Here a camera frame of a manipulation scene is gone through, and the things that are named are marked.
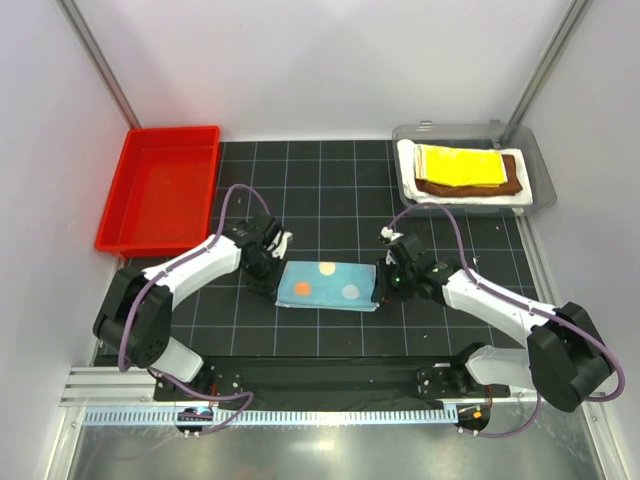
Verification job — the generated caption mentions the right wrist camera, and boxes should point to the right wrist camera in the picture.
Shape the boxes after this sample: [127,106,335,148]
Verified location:
[379,226,403,245]

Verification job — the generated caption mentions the yellow green patterned towel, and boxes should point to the yellow green patterned towel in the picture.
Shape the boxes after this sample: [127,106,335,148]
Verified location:
[414,144,508,188]

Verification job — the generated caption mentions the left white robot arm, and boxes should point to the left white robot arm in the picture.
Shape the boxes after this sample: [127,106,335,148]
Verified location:
[93,214,293,400]

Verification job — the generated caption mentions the brown towel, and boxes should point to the brown towel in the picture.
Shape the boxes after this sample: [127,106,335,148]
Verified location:
[415,155,523,198]

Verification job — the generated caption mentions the white towel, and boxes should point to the white towel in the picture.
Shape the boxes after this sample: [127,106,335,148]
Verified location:
[395,139,533,208]

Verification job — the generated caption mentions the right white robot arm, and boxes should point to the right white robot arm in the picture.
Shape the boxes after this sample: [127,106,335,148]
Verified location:
[373,227,614,413]

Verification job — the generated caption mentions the slotted cable duct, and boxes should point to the slotted cable duct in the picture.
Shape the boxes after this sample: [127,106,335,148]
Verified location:
[82,405,458,428]

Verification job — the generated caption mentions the aluminium frame post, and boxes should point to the aluminium frame post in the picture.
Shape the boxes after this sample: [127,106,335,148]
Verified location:
[501,0,593,144]
[56,0,141,129]

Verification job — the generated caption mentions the colourful patterned towel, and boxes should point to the colourful patterned towel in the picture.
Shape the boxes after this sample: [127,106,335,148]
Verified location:
[275,261,379,312]

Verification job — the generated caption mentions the left aluminium frame post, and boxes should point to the left aluminium frame post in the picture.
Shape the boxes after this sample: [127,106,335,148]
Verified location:
[56,0,141,129]

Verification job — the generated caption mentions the aluminium rail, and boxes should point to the aluminium rail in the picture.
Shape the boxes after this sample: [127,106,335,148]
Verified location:
[59,364,609,407]

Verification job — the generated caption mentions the black grid mat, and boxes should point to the black grid mat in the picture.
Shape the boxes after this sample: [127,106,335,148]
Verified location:
[171,140,538,357]

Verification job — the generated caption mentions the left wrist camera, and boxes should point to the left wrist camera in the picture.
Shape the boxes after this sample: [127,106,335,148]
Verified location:
[267,230,293,259]

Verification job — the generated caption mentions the red plastic bin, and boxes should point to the red plastic bin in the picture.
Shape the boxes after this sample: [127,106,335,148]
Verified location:
[94,126,220,259]

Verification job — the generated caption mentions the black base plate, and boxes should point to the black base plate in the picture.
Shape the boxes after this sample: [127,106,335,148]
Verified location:
[152,355,511,409]

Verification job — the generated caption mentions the right aluminium frame post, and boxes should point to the right aluminium frame post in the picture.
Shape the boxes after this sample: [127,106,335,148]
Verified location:
[501,0,593,144]

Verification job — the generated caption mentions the clear plastic container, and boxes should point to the clear plastic container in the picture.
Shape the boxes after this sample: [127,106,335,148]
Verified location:
[392,122,557,215]

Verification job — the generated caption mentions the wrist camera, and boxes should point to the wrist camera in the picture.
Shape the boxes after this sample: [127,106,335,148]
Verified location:
[379,226,403,245]
[267,230,293,259]

